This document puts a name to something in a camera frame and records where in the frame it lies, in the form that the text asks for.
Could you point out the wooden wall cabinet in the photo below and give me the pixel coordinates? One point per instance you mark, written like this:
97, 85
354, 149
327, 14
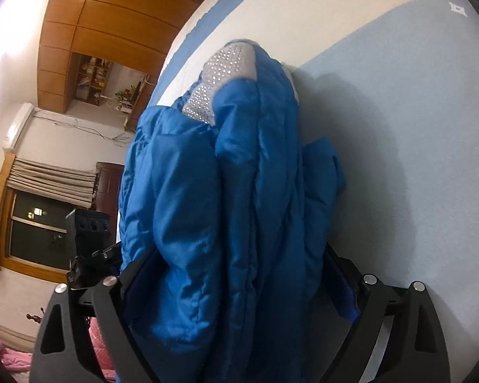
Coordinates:
103, 8

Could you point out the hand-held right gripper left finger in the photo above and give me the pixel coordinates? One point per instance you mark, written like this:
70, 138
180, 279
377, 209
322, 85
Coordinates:
133, 291

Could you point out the blue and white bed sheet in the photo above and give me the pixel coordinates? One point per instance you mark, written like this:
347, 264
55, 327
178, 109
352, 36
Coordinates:
403, 127

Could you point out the open bookshelf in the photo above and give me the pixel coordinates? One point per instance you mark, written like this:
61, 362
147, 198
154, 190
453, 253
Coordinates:
91, 79

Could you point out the beige folded curtain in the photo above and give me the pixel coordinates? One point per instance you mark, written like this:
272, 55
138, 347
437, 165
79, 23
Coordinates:
52, 181

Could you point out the pink quilted blanket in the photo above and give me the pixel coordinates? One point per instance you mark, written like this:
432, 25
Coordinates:
0, 361

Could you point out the small shelf with plants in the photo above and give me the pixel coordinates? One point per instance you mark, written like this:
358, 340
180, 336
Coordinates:
129, 95

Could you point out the white air conditioner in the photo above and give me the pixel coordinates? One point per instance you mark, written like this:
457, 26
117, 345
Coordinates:
20, 125

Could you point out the blue puffer jacket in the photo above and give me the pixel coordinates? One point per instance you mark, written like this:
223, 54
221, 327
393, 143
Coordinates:
243, 207

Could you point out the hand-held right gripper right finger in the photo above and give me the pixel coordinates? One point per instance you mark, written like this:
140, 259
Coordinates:
345, 295

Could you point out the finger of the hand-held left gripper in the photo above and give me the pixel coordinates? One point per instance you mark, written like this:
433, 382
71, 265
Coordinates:
111, 254

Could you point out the wooden framed window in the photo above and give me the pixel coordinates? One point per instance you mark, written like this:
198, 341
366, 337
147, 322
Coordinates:
36, 231

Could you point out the dark wooden coat stand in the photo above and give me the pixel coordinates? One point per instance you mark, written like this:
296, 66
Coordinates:
34, 317

